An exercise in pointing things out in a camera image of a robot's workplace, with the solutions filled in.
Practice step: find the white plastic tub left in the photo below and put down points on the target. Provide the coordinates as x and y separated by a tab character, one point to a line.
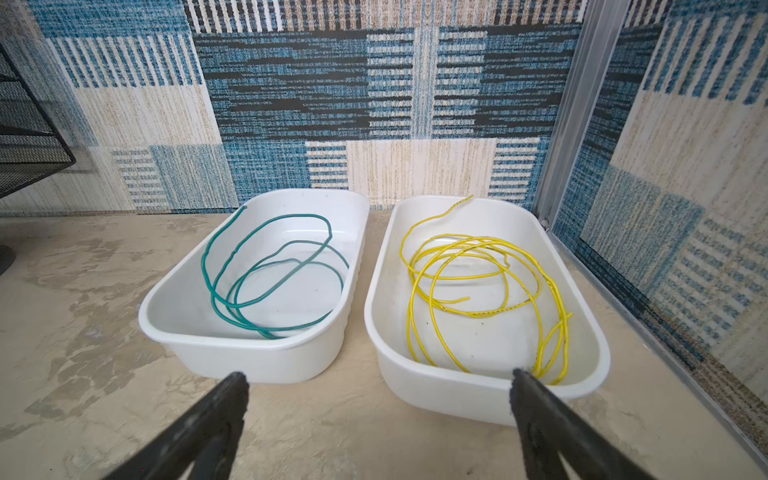
269	292

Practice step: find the white plastic tub right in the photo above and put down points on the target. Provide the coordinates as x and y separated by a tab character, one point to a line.
464	292

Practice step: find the black wire mesh shelf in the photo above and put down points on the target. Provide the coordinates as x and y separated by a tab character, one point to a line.
32	148

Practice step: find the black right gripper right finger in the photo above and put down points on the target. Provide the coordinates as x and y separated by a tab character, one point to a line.
551	434

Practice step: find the white plastic tub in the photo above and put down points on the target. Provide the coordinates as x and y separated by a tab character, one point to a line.
464	292
269	292

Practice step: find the black perforated cable spool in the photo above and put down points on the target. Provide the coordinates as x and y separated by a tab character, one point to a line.
7	258

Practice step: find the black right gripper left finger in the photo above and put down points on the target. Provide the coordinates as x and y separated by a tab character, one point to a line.
203	442

